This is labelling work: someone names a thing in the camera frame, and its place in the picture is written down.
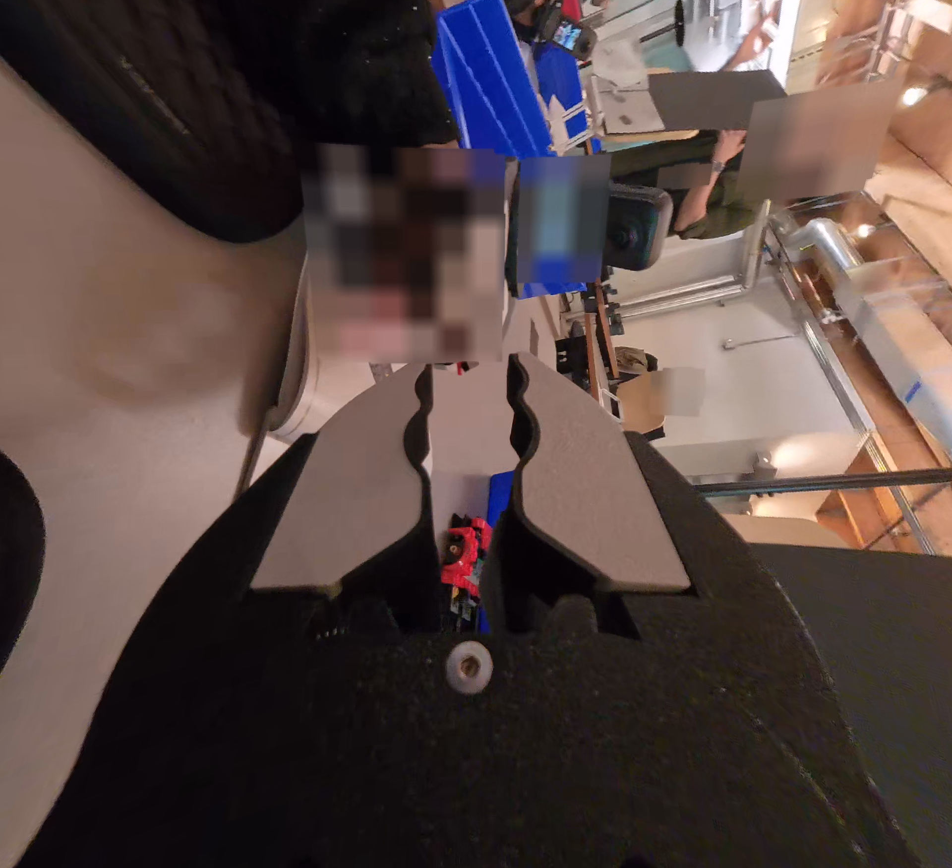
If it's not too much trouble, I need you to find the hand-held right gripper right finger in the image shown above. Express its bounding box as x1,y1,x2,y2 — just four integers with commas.
482,353,693,634

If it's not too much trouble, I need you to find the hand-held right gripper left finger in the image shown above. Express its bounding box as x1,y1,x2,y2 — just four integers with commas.
251,364,443,634

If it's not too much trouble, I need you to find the red and black lego car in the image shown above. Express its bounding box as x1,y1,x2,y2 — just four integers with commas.
439,514,493,634

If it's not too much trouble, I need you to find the blue plastic bin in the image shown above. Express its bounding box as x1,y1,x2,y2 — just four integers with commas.
431,0,555,158
532,42,603,155
476,470,516,634

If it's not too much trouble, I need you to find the black metal pole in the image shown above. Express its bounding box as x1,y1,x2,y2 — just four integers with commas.
695,468,952,498

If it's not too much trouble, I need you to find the black rounded pad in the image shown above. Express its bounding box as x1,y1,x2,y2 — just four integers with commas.
0,451,47,670

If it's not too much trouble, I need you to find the dark cloth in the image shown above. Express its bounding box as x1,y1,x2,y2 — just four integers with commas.
223,0,460,149

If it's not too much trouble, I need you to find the black dimpled cushion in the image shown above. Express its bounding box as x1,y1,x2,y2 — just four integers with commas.
0,0,307,246

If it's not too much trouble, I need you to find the silver air duct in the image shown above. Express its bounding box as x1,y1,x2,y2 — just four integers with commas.
770,213,952,454

